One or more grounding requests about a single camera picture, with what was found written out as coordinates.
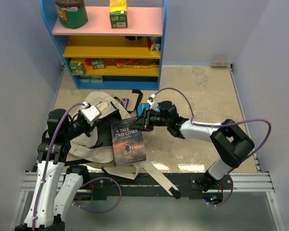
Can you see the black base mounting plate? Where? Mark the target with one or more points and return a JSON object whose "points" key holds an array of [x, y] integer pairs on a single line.
{"points": [[191, 185]]}

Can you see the brown green canister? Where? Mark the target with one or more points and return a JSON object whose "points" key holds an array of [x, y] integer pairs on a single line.
{"points": [[71, 13]]}

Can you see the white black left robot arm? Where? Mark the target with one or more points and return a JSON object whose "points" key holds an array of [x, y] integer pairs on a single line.
{"points": [[49, 203]]}

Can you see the orange snack bag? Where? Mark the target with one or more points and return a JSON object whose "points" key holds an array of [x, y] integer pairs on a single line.
{"points": [[136, 63]]}

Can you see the green orange box right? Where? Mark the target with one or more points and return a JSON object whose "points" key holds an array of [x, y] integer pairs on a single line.
{"points": [[98, 63]]}

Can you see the small carton on shelf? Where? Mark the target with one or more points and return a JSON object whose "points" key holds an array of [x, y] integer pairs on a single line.
{"points": [[154, 44]]}

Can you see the green orange box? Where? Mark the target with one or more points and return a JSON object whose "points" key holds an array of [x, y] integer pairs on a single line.
{"points": [[77, 68], [98, 63]]}

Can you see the purple treehouse book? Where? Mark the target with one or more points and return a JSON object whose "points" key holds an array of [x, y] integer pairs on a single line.
{"points": [[123, 101]]}

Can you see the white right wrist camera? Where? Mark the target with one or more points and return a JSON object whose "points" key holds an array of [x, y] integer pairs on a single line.
{"points": [[153, 105]]}

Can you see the blue yellow pink shelf unit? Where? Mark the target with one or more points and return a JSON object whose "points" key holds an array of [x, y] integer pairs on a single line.
{"points": [[96, 39]]}

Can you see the light blue tissue pack right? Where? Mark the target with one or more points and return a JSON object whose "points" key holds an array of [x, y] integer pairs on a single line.
{"points": [[96, 79]]}

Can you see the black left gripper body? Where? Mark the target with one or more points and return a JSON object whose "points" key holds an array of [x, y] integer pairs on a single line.
{"points": [[77, 127]]}

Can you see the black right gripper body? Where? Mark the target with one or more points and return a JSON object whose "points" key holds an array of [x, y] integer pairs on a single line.
{"points": [[151, 119]]}

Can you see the yellow green sponge box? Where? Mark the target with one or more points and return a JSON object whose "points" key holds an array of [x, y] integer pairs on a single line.
{"points": [[118, 14]]}

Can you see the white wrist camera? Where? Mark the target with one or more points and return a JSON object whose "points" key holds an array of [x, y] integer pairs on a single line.
{"points": [[91, 113], [153, 105]]}

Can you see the green orange box left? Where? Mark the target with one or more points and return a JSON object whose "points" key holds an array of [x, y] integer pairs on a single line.
{"points": [[77, 68]]}

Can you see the dark tale of two cities book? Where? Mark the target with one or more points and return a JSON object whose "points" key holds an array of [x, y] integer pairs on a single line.
{"points": [[128, 145]]}

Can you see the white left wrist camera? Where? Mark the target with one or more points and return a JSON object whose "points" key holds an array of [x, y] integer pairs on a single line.
{"points": [[91, 113]]}

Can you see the white label on wall base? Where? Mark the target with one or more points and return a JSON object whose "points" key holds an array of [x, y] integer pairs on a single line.
{"points": [[220, 64]]}

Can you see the blue dinosaur pencil case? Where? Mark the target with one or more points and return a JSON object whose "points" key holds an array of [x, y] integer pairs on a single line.
{"points": [[143, 106]]}

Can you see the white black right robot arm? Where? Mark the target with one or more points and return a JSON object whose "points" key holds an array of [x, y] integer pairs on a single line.
{"points": [[230, 141]]}

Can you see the cream canvas backpack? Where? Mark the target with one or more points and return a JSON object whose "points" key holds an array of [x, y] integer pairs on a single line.
{"points": [[98, 147]]}

